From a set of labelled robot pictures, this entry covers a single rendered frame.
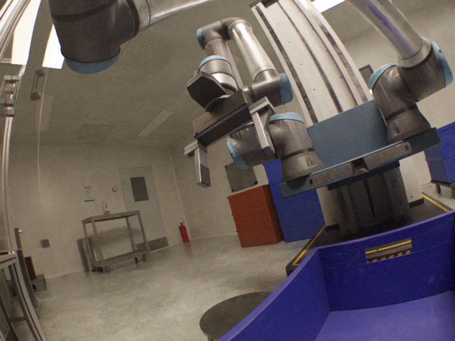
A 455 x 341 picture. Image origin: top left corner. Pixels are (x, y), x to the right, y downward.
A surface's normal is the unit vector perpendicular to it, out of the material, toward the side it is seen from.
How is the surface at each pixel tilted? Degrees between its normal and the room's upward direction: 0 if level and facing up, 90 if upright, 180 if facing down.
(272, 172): 90
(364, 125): 90
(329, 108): 90
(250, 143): 98
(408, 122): 70
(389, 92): 94
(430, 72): 137
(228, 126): 155
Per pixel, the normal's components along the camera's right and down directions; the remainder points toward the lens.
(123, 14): 0.80, 0.32
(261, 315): 0.72, -0.31
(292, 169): -0.75, -0.26
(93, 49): 0.48, 0.87
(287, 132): -0.25, -0.11
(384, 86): -0.89, 0.15
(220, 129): 0.14, 0.82
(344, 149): -0.61, 0.03
